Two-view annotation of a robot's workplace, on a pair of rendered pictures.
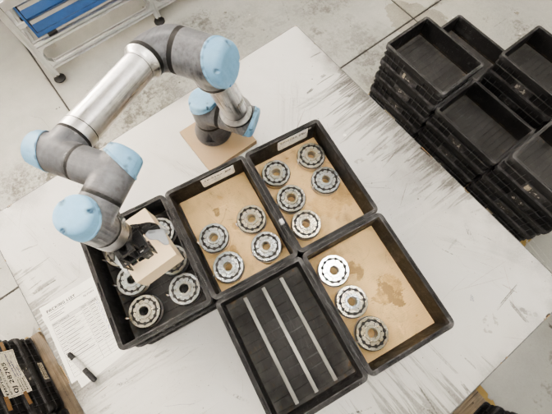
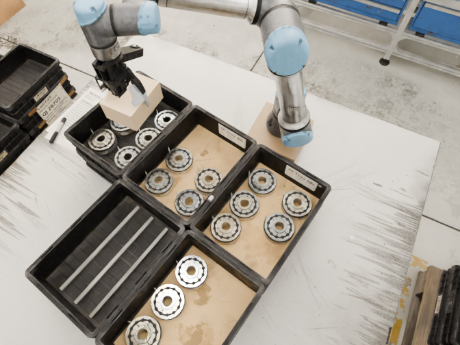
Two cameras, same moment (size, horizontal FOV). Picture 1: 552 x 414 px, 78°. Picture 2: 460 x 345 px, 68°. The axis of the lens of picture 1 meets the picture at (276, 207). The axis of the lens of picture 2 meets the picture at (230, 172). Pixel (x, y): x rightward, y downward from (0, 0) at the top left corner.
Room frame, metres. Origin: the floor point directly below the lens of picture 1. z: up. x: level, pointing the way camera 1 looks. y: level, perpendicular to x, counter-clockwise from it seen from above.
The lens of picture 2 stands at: (0.14, -0.45, 1.95)
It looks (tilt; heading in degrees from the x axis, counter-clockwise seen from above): 61 degrees down; 62
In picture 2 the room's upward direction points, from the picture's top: straight up
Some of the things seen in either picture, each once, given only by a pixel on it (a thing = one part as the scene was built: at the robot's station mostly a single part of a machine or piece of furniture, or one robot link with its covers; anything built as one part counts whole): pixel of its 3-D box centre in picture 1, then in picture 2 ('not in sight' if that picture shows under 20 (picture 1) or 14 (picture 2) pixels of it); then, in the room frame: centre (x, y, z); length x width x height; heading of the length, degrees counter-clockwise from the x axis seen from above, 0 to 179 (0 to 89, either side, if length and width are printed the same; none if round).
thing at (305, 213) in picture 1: (305, 223); (226, 226); (0.31, -0.10, 0.86); 0.10 x 0.10 x 0.01
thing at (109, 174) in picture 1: (107, 172); (137, 14); (0.29, 0.32, 1.39); 0.11 x 0.11 x 0.08; 67
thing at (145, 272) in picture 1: (145, 246); (132, 100); (0.21, 0.36, 1.08); 0.16 x 0.12 x 0.07; 35
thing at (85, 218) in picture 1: (89, 220); (96, 20); (0.19, 0.35, 1.40); 0.09 x 0.08 x 0.11; 157
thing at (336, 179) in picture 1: (325, 179); (279, 226); (0.47, -0.18, 0.86); 0.10 x 0.10 x 0.01
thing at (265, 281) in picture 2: (309, 182); (262, 207); (0.44, -0.12, 0.92); 0.40 x 0.30 x 0.02; 26
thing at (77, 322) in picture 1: (83, 329); (84, 118); (0.00, 0.71, 0.70); 0.33 x 0.23 x 0.01; 35
